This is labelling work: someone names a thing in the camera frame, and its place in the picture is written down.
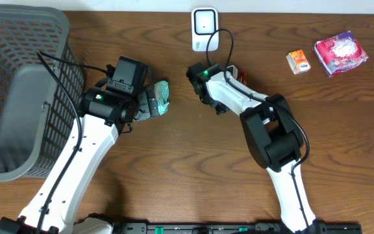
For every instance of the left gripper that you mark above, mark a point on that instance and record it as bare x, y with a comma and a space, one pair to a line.
147, 104

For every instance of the small orange tissue pack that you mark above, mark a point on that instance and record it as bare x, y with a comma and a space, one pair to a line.
298, 62

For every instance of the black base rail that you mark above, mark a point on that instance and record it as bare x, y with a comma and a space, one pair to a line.
239, 228

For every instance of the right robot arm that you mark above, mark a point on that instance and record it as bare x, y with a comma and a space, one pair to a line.
276, 141

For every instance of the orange snack bar wrapper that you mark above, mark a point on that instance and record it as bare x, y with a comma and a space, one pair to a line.
242, 77

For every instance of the purple white snack package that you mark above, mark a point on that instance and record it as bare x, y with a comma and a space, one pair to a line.
339, 53

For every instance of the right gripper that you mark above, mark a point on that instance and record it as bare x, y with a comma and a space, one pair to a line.
219, 108

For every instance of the grey plastic shopping basket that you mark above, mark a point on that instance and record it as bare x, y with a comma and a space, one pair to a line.
38, 83

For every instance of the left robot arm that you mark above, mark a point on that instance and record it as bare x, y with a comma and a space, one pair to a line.
102, 117

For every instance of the white barcode scanner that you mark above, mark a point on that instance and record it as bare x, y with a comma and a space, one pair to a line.
204, 22

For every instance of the teal snack packet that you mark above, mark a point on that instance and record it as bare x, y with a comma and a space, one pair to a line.
161, 90

